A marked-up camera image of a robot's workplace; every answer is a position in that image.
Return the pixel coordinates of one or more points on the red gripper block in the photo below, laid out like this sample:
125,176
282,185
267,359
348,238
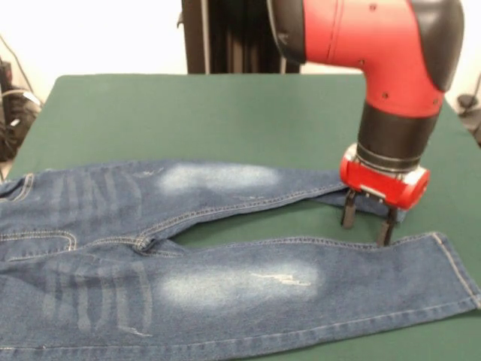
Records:
383,184

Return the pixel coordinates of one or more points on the blue denim jeans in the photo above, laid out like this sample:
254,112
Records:
225,293

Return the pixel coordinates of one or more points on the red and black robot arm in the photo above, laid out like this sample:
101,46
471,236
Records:
394,56

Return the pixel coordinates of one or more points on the black round plug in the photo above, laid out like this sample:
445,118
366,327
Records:
466,101

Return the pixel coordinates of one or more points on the dark green table cloth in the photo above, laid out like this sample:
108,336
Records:
188,124

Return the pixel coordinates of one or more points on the black metal column stand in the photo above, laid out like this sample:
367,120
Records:
225,37

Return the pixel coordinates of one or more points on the black upright power strip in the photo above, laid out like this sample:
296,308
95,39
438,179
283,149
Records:
6,75

